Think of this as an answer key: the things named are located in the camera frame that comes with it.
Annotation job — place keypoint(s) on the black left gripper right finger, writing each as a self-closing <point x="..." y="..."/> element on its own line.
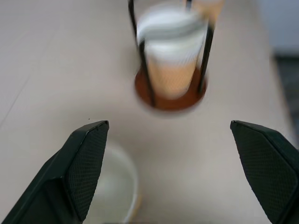
<point x="266" y="168"/>

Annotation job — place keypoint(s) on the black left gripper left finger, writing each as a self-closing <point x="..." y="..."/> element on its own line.
<point x="70" y="172"/>

